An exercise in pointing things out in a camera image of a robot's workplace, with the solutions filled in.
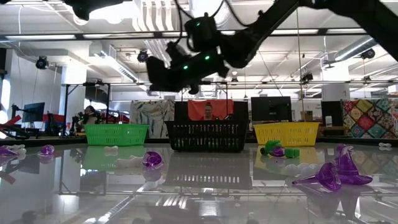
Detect black metal stand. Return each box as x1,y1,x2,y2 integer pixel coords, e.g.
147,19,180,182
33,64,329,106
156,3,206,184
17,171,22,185
62,81,112,137

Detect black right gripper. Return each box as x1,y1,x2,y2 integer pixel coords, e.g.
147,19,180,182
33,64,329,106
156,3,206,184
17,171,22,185
146,49,231,95

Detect black overhead frame bar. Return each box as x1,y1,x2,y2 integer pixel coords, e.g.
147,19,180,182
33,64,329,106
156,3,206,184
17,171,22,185
0,28,368,41

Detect orange cloth backdrop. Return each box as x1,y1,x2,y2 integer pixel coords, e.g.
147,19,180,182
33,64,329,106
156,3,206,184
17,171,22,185
187,99,234,121

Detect yellow plastic basket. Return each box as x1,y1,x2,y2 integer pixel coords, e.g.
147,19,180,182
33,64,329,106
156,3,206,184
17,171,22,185
253,122,321,147

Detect purple and white toy pieces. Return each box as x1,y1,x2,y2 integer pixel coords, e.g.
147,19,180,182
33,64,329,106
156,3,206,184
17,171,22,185
336,146,374,187

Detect black plastic basket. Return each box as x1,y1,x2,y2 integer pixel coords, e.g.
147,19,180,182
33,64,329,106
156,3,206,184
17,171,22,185
164,119,249,153

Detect person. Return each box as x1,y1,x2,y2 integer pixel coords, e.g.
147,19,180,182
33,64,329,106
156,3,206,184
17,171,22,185
198,101,219,121
81,105,101,125

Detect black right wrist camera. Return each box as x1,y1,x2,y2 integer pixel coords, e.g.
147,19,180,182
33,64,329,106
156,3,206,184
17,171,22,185
185,14,221,53

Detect black computer monitor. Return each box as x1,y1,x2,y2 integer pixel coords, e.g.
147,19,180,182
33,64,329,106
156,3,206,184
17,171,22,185
321,101,344,127
21,102,45,123
251,96,293,123

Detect colourful patchwork quilt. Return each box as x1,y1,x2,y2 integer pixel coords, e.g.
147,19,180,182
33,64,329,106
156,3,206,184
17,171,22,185
341,98,398,139

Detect marble patterned panel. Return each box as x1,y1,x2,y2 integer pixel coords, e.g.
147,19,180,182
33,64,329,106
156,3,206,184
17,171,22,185
129,100,175,139

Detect green plastic basket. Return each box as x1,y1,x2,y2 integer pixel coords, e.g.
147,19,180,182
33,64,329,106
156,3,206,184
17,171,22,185
83,123,150,146

